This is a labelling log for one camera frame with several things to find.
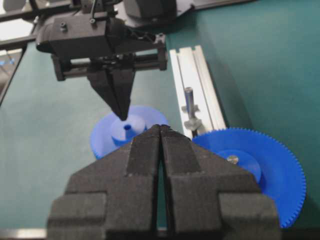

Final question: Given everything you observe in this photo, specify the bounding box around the silver aluminium extrusion rail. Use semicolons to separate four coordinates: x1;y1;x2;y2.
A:
169;45;227;138

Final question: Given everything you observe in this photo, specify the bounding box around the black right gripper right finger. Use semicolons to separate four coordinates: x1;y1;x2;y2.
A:
160;125;280;240

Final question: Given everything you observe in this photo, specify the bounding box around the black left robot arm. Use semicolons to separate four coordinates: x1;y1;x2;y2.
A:
36;0;178;121

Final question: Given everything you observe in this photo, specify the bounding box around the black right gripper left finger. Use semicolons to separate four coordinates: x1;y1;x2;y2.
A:
46;125;161;240

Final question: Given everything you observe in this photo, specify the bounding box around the large blue plastic gear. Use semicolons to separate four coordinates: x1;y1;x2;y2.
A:
192;127;307;229

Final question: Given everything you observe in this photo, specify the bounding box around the small blue plastic gear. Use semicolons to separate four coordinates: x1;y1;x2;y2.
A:
90;105;168;160

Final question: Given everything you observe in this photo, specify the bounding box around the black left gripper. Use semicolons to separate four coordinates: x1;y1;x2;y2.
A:
36;15;167;121

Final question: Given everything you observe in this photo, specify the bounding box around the teal table mat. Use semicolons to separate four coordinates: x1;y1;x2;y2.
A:
0;0;320;229

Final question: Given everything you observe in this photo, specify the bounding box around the silver steel shaft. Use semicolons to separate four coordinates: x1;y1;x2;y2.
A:
184;87;195;119

